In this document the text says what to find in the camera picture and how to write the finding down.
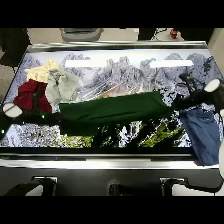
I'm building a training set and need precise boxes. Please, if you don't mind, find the pale yellow garment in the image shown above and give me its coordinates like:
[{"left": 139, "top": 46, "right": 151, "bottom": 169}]
[{"left": 25, "top": 57, "right": 65, "bottom": 85}]

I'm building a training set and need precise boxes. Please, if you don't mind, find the red garment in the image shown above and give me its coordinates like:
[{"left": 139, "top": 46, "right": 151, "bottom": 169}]
[{"left": 13, "top": 79, "right": 54, "bottom": 115}]

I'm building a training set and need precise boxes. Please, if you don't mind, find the grey garment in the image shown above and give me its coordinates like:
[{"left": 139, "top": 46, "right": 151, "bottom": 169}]
[{"left": 44, "top": 69, "right": 80, "bottom": 107}]

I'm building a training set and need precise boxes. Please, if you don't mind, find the dark green T-shirt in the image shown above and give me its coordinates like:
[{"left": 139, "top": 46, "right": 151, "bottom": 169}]
[{"left": 58, "top": 90, "right": 175, "bottom": 137}]

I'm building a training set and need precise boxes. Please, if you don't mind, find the blue garment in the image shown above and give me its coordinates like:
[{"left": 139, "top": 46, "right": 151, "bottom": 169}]
[{"left": 178, "top": 107, "right": 223, "bottom": 167}]

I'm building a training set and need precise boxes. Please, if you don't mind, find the silver frame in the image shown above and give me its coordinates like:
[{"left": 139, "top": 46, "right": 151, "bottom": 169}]
[{"left": 0, "top": 40, "right": 224, "bottom": 197}]

